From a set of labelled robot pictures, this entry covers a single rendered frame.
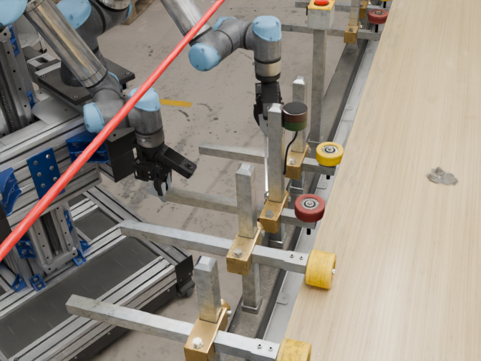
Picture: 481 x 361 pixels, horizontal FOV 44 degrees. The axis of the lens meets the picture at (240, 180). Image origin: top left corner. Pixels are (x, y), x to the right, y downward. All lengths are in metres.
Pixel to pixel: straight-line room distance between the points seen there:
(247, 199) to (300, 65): 2.88
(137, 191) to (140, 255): 0.71
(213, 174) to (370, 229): 1.73
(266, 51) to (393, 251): 0.62
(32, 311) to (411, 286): 1.47
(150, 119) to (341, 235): 0.56
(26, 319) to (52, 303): 0.11
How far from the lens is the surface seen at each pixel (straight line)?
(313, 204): 1.57
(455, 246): 1.52
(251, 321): 1.57
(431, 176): 1.70
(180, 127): 3.54
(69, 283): 2.44
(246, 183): 1.28
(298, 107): 1.46
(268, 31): 1.60
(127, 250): 2.50
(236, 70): 4.08
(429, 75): 2.19
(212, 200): 1.66
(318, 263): 1.32
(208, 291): 1.16
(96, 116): 1.54
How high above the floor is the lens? 1.94
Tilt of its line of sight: 39 degrees down
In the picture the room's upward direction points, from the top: 3 degrees counter-clockwise
